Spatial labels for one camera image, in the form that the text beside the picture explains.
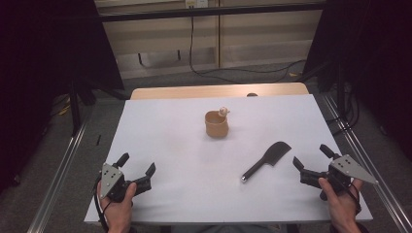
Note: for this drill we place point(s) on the black stand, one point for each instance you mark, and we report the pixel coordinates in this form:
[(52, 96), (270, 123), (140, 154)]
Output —
[(75, 106)]

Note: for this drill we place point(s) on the wooden table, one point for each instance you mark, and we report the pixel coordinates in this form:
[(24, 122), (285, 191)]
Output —
[(194, 91)]

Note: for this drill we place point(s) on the person's right hand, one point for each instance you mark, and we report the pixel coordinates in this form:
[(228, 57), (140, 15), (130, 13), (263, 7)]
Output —
[(340, 204)]

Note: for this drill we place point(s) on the person's grey pants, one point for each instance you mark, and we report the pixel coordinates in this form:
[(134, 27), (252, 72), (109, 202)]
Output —
[(226, 229)]

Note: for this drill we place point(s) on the white wall socket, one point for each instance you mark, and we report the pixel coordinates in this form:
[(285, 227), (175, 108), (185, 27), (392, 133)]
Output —
[(196, 3)]

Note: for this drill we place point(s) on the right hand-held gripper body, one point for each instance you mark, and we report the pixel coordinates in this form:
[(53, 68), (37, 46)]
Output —
[(343, 173)]

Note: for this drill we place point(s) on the person's left hand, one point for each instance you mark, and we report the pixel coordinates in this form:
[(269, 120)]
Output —
[(119, 210)]

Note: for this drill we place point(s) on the metal floor rail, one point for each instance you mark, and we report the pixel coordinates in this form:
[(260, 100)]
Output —
[(372, 155), (60, 171)]

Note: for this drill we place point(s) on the brown cup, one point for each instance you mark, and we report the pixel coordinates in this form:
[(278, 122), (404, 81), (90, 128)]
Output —
[(216, 126)]

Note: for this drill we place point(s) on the small black floor piece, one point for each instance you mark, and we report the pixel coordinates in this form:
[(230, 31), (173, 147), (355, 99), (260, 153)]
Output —
[(98, 139)]

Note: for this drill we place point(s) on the black curtain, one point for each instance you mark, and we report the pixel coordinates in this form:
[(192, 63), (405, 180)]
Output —
[(375, 64), (39, 64)]

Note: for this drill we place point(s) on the black spatula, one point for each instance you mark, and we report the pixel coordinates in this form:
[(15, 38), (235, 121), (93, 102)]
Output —
[(267, 160)]

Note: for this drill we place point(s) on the black horizontal bar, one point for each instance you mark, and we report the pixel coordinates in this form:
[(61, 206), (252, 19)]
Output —
[(210, 12)]

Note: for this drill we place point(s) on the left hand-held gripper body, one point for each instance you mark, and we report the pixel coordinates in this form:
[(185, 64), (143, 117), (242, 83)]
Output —
[(114, 186)]

